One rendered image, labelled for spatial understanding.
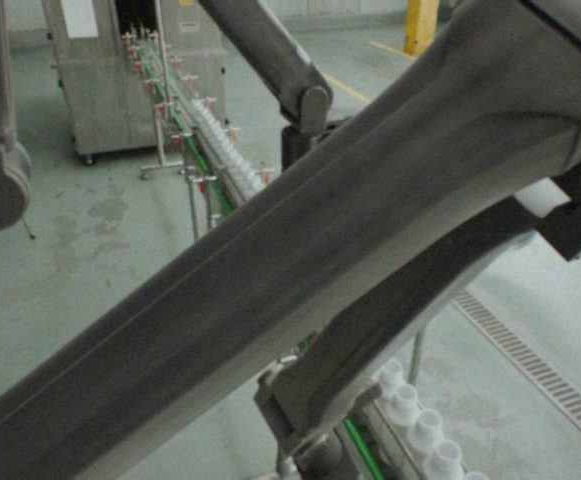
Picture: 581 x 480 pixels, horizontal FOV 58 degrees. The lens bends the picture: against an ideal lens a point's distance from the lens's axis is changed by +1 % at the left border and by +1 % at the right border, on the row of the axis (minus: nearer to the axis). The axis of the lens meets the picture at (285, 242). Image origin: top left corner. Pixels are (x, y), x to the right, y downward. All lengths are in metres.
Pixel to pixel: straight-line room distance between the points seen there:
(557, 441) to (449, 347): 0.62
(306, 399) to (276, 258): 0.30
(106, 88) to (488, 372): 3.54
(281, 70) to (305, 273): 0.47
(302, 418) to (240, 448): 1.80
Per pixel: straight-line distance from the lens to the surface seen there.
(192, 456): 2.28
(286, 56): 0.63
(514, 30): 0.20
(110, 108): 4.70
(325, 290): 0.18
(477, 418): 2.51
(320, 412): 0.47
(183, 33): 4.63
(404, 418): 0.93
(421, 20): 8.93
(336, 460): 0.67
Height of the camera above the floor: 1.83
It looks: 32 degrees down
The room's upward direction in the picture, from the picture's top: straight up
